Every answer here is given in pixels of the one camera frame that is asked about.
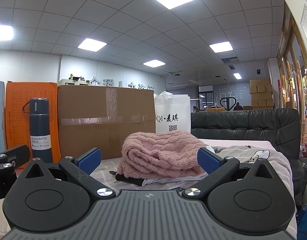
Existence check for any white printed garment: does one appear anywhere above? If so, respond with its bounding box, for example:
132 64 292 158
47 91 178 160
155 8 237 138
142 175 206 189

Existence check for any golden framed glass door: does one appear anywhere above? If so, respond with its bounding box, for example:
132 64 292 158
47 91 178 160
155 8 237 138
277 1 307 143

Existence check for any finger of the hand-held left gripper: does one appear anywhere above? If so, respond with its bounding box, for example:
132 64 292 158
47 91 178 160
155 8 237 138
0 144 31 179

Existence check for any white shopping bag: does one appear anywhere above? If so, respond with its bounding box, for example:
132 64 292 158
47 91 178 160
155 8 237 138
153 90 192 134

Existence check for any pink knitted sweater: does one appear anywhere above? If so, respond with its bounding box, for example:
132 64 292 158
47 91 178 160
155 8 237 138
118 130 211 179

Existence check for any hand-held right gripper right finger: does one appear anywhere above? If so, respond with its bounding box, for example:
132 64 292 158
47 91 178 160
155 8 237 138
182 147 281 203

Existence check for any large taped cardboard box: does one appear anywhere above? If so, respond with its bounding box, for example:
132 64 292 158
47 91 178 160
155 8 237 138
57 84 157 161

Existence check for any blue vacuum bottle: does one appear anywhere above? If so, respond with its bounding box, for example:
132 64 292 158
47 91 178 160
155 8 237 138
22 98 54 164

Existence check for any pale pink table cover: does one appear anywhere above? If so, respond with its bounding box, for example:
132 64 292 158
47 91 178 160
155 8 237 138
0 138 277 233

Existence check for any stack of cardboard boxes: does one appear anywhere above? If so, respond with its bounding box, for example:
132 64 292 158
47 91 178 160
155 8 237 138
249 79 275 110

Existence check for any grey wall lettering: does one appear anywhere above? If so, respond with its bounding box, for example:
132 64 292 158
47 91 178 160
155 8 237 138
90 76 155 92

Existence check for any white cabinet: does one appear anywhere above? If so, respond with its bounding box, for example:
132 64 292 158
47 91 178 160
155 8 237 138
59 78 94 87

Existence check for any black garment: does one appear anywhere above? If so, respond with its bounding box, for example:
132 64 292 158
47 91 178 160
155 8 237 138
115 171 146 187

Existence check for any black pallet jack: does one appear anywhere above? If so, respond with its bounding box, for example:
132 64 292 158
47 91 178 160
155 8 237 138
220 97 237 112

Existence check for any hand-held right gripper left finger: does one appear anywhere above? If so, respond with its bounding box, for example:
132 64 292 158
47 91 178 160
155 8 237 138
17 148 117 203

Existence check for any black leather sofa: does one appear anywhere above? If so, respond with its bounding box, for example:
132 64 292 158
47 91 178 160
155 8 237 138
190 108 304 195

